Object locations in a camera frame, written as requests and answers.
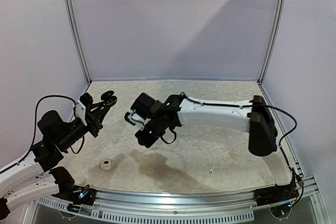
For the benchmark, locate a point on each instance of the white earbud charging case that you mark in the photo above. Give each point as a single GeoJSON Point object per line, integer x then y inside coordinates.
{"type": "Point", "coordinates": [106, 164]}

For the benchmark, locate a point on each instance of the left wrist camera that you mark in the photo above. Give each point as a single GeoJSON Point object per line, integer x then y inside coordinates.
{"type": "Point", "coordinates": [82, 106]}

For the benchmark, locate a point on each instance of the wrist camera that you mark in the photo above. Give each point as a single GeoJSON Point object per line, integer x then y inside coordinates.
{"type": "Point", "coordinates": [82, 106]}
{"type": "Point", "coordinates": [135, 120]}

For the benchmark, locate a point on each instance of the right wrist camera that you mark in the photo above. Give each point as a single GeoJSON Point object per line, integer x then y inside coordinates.
{"type": "Point", "coordinates": [135, 120]}

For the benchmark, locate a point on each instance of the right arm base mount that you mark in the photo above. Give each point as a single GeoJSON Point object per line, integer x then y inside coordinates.
{"type": "Point", "coordinates": [276, 194]}

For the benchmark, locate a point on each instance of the aluminium front rail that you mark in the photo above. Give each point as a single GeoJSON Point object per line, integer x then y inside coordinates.
{"type": "Point", "coordinates": [112, 206]}

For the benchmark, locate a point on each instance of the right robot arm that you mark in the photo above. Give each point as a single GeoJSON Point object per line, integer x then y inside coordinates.
{"type": "Point", "coordinates": [154, 117]}

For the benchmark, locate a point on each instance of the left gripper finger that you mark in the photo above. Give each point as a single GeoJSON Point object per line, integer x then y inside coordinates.
{"type": "Point", "coordinates": [102, 105]}
{"type": "Point", "coordinates": [100, 115]}

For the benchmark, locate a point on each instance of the white earbud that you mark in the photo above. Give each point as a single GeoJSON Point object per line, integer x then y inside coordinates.
{"type": "Point", "coordinates": [211, 171]}

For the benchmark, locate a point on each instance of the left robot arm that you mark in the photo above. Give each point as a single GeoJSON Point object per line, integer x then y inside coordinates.
{"type": "Point", "coordinates": [37, 174]}

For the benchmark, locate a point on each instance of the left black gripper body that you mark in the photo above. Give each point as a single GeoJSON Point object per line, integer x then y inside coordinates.
{"type": "Point", "coordinates": [92, 124]}

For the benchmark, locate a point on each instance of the black earbud charging case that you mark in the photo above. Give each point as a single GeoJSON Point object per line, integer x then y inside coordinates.
{"type": "Point", "coordinates": [108, 98]}

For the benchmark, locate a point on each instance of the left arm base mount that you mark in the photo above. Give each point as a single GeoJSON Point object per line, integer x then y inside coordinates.
{"type": "Point", "coordinates": [68, 190]}

